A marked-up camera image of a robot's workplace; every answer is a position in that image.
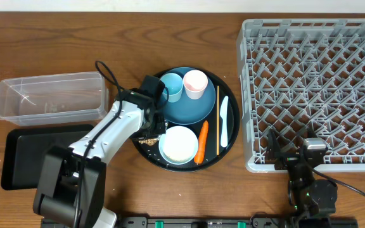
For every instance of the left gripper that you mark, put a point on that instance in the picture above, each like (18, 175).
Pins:
(143, 135)

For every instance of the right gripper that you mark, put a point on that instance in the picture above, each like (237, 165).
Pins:
(274, 152)

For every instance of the light blue bowl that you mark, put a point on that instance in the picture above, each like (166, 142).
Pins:
(178, 145)

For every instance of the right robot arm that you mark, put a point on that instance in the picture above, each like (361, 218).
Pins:
(314, 199)

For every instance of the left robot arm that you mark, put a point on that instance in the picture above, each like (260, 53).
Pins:
(71, 186)

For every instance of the grey plastic dishwasher rack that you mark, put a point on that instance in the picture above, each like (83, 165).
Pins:
(298, 75)

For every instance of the brown patterned cookie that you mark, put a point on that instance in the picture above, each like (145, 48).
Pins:
(149, 141)

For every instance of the dark blue plate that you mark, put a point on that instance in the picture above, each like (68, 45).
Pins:
(189, 111)

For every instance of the light blue cup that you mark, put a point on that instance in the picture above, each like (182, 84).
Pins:
(173, 87)

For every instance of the orange carrot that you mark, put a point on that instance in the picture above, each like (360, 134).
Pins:
(202, 140)

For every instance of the round black serving tray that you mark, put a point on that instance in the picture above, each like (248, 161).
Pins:
(152, 154)

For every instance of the pink cup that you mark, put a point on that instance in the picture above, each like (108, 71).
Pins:
(195, 82)

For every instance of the white plastic knife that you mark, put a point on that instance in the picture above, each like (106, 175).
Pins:
(223, 115)

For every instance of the clear plastic bin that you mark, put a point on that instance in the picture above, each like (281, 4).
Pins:
(53, 99)

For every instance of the wooden chopstick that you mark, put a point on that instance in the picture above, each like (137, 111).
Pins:
(217, 122)

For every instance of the black rectangular tray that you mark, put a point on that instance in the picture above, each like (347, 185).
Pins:
(25, 150)

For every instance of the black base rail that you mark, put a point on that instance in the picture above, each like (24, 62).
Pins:
(256, 221)

